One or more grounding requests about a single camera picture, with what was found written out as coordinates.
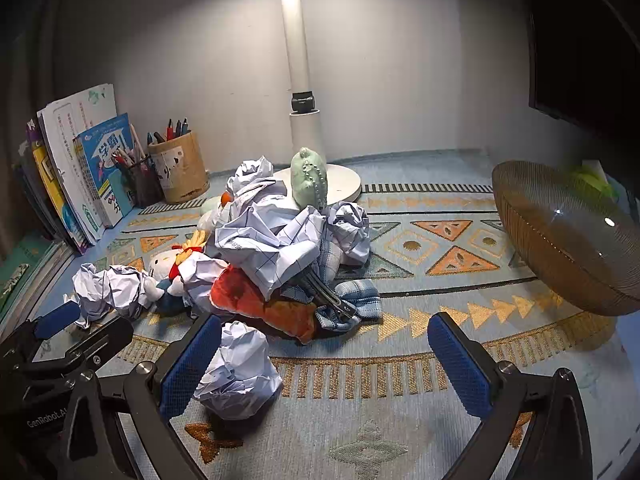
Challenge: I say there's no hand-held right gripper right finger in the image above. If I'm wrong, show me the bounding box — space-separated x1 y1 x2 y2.
427 311 593 480

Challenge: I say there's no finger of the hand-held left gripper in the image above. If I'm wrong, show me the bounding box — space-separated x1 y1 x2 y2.
0 301 83 361
25 316 134 382

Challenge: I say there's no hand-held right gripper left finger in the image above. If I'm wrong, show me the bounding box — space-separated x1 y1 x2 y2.
57 314 223 480

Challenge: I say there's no orange carrot plush toy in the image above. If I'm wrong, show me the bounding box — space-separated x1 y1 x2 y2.
210 265 321 345

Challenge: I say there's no white cat plush toy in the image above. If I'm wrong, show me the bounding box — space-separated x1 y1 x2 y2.
147 232 211 317

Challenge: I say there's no blue plaid cloth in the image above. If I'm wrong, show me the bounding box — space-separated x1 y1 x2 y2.
315 245 383 333

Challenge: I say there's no amber ribbed glass bowl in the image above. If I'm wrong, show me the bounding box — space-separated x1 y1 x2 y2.
491 160 640 317

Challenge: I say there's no pale green cactus plush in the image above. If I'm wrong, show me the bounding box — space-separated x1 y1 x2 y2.
291 146 328 211

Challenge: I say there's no green book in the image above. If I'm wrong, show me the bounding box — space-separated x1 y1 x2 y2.
0 240 58 311

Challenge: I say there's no yellow spine book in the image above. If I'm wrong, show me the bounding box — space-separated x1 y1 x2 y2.
25 120 91 256

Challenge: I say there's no black metal clip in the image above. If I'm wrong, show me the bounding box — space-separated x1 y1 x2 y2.
295 267 359 319

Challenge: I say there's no black mesh pen holder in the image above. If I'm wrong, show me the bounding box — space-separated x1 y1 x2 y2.
117 155 166 208

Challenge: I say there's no bunch of coloured pencils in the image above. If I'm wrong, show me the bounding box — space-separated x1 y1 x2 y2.
110 122 151 171

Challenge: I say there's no row of books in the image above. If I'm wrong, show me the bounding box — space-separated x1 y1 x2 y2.
37 82 118 241

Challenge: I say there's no bamboo pen holder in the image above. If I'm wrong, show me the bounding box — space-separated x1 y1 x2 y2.
148 130 211 205

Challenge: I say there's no bunch of dark pens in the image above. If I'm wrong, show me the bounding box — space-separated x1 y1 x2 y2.
146 117 191 144

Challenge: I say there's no green tissue pack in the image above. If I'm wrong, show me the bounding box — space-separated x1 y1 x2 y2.
570 160 623 201

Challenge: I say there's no white desk lamp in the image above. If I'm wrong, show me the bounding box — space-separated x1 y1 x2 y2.
272 0 362 205

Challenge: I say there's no black monitor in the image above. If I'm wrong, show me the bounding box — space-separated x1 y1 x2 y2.
510 0 640 146

